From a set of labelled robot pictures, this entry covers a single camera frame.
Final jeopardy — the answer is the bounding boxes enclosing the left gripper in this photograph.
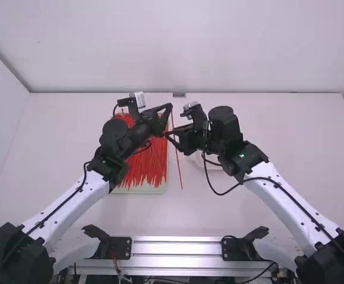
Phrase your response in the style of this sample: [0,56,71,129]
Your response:
[126,102,173,155]

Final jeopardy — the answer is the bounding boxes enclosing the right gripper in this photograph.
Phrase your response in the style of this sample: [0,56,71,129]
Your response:
[165,117,210,157]

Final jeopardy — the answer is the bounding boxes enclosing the orange cable tie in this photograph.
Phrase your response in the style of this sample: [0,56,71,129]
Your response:
[171,112,184,190]

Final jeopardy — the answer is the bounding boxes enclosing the pale tray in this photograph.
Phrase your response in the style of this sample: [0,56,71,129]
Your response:
[110,112,171,195]

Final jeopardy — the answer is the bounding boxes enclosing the silver rails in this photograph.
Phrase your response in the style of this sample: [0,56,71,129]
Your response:
[0,235,282,279]

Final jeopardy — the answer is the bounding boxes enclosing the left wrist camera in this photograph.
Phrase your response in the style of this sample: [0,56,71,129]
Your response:
[128,91,147,108]

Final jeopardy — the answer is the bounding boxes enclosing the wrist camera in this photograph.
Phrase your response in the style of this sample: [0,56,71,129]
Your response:
[128,91,147,108]
[182,101,203,120]

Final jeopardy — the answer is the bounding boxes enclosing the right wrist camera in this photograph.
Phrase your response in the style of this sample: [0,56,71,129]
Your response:
[182,101,203,120]

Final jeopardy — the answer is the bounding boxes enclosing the row of orange cable ties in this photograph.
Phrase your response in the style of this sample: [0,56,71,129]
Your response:
[112,113,169,191]

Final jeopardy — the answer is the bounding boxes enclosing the black cable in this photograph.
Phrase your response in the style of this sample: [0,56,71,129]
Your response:
[201,149,247,197]
[82,161,93,192]

